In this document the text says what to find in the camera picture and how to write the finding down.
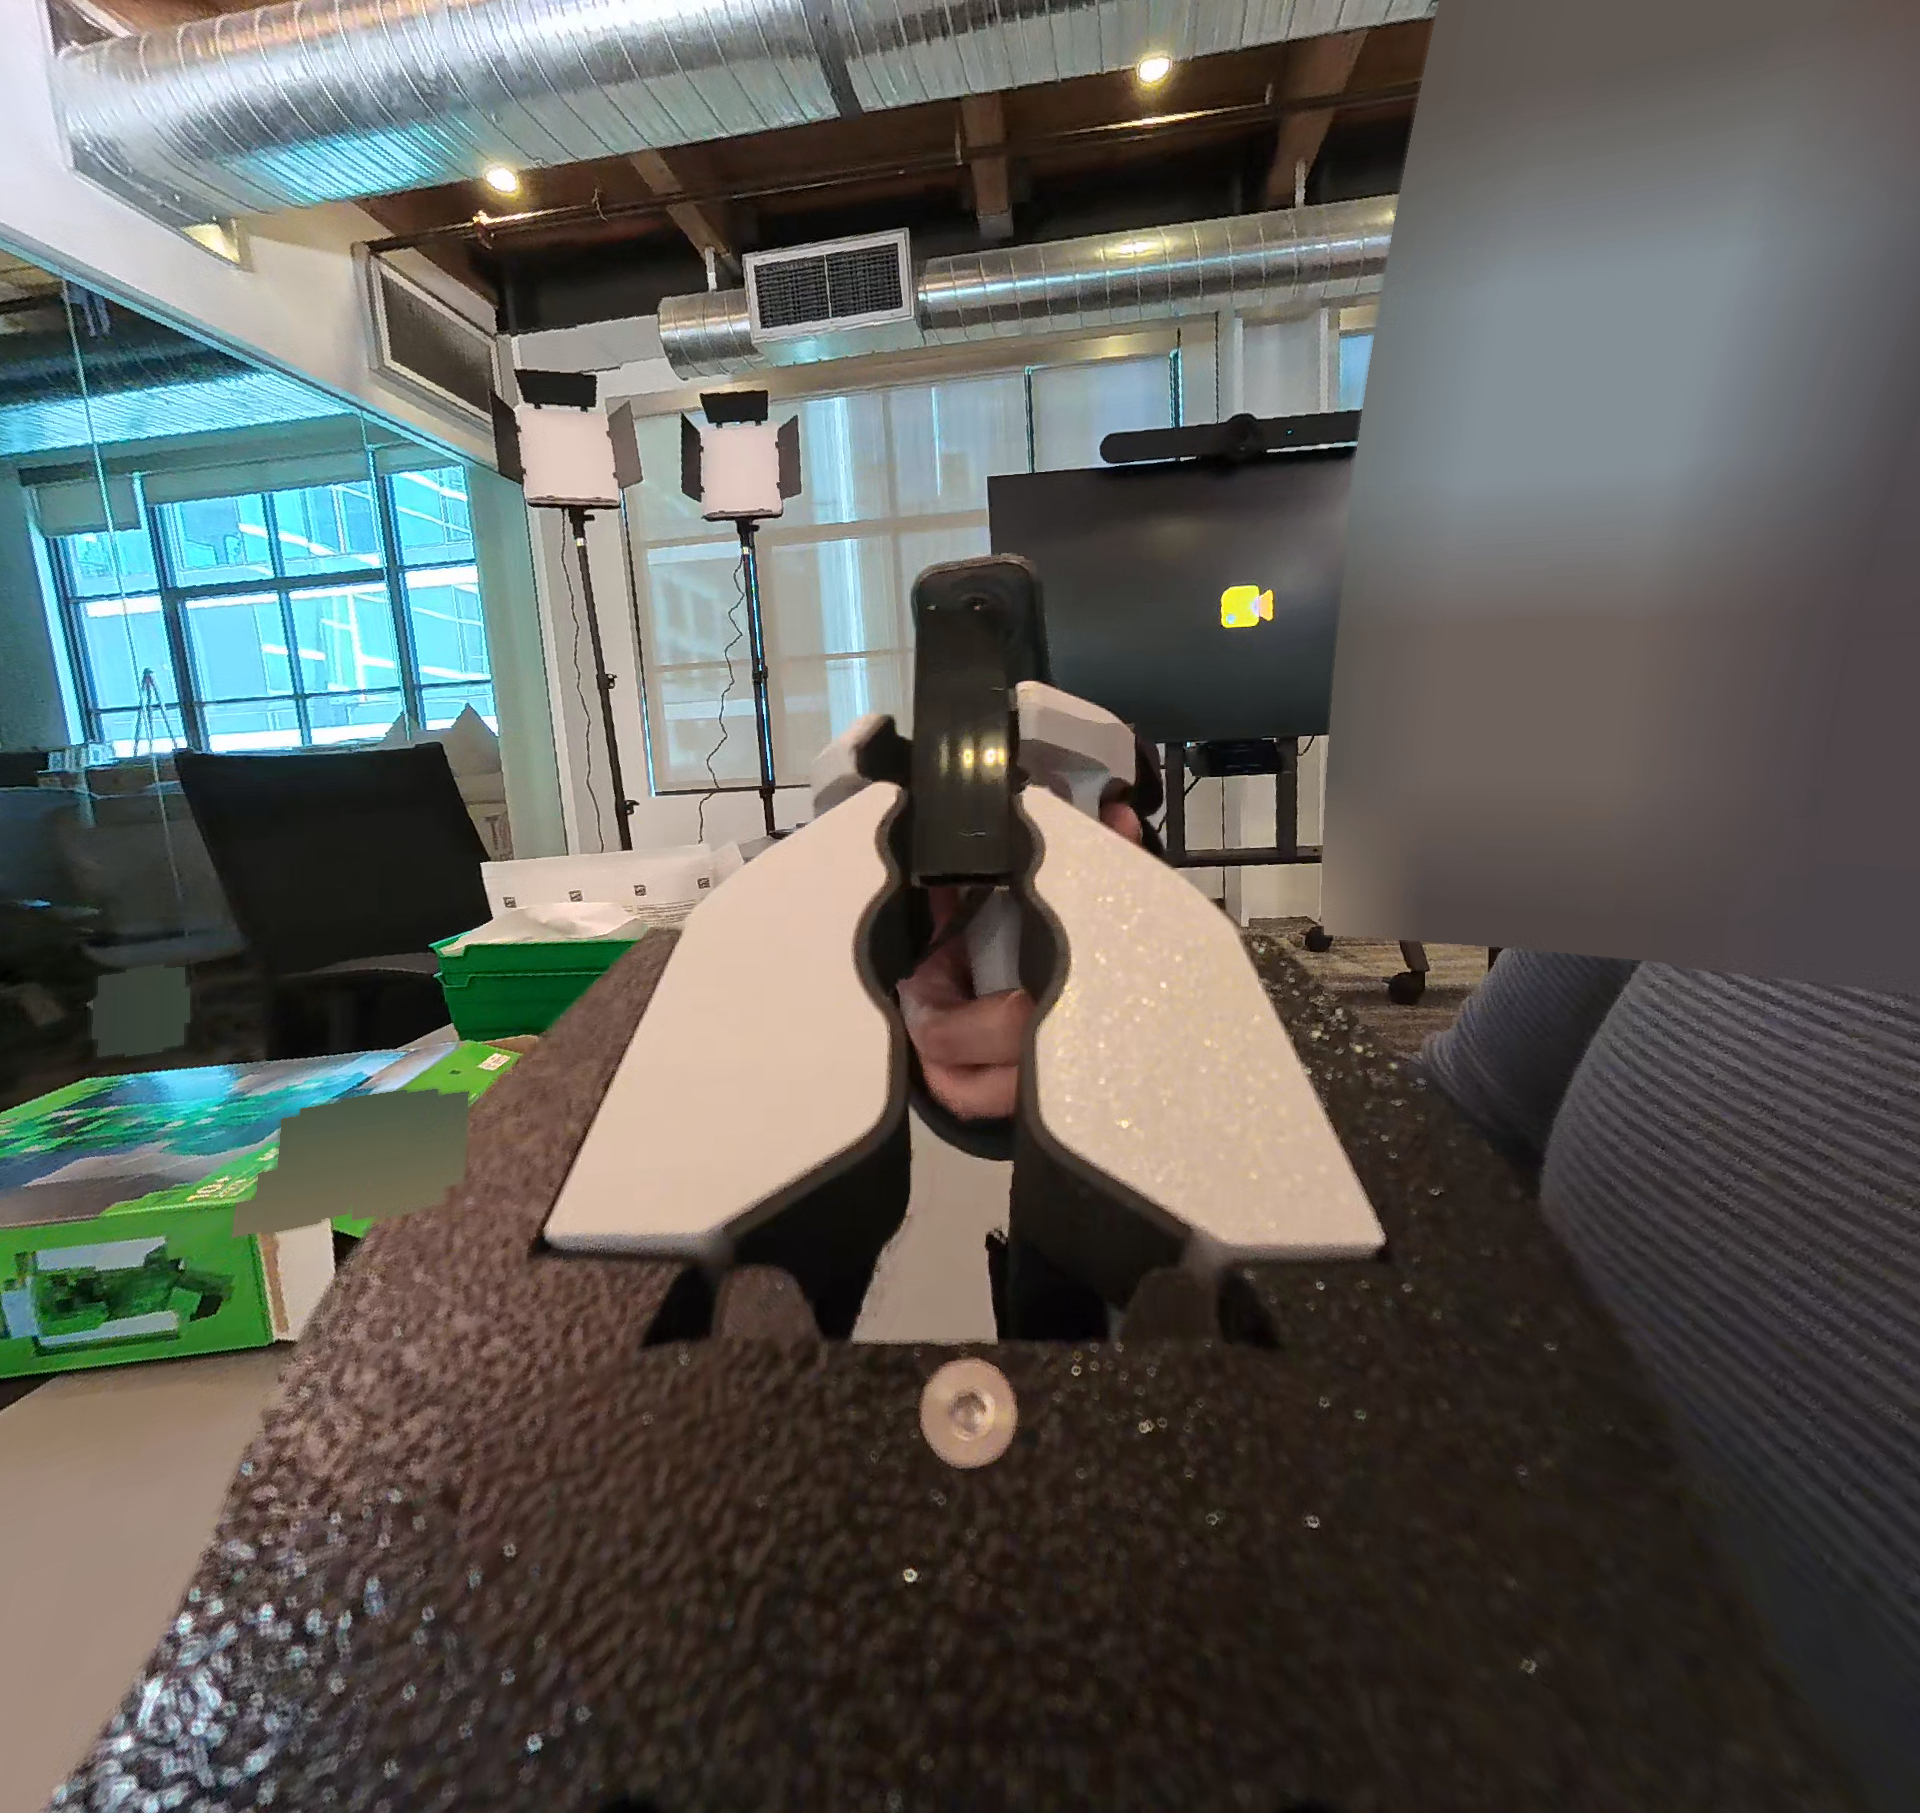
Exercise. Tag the white cardboard box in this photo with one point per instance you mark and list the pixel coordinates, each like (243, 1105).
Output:
(601, 876)

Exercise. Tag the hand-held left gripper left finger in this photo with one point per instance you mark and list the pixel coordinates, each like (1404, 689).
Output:
(737, 1079)

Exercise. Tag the black wall grille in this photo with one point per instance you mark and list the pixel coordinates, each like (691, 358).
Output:
(435, 337)

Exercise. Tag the green plastic tray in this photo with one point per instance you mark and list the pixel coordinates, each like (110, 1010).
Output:
(525, 988)

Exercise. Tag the white air vent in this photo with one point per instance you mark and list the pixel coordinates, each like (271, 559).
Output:
(828, 286)

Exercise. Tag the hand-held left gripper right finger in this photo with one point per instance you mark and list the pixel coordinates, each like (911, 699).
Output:
(1186, 1079)

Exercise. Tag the window with white blinds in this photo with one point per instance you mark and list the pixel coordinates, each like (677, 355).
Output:
(869, 568)

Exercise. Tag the large paned window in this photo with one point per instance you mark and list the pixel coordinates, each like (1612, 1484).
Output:
(271, 612)

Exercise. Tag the black television cart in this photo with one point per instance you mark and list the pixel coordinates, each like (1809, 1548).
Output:
(1232, 792)

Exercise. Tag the panel light on stand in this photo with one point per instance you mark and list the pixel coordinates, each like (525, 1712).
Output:
(566, 447)
(739, 470)

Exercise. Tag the small silver air duct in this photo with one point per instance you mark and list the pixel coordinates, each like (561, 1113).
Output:
(1124, 267)

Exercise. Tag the round ceiling light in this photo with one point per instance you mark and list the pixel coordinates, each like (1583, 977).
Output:
(1151, 69)
(503, 178)

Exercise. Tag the green brick set box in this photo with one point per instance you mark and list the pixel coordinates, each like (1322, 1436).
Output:
(119, 1122)

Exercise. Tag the person's right hand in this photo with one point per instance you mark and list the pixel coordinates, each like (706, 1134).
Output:
(959, 1049)

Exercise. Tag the black television screen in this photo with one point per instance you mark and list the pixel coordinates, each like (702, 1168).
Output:
(1124, 597)

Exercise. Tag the large silver air duct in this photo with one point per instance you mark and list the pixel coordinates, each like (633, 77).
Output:
(601, 42)

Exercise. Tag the black office chair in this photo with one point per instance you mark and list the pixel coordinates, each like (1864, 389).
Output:
(330, 852)

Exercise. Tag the black video bar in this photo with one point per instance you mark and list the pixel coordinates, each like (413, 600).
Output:
(1199, 441)

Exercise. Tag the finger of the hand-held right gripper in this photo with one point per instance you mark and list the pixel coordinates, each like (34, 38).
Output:
(848, 777)
(1072, 739)

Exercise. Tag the person's grey sweater torso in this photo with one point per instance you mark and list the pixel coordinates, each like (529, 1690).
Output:
(1771, 1243)

